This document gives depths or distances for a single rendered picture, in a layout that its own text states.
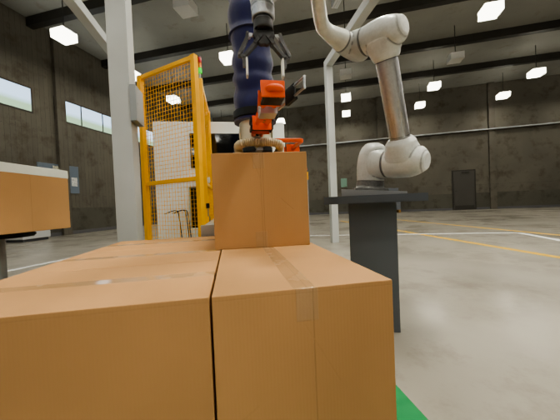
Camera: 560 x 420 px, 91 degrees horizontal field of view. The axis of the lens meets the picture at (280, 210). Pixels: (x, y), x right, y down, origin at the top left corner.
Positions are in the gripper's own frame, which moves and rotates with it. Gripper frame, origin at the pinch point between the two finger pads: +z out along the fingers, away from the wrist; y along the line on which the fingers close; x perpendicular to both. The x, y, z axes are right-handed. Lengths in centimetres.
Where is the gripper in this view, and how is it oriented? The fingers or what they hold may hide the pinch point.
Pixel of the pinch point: (265, 74)
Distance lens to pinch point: 117.3
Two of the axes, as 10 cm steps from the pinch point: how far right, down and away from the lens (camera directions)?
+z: 0.4, 10.0, 0.1
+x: 1.6, 0.0, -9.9
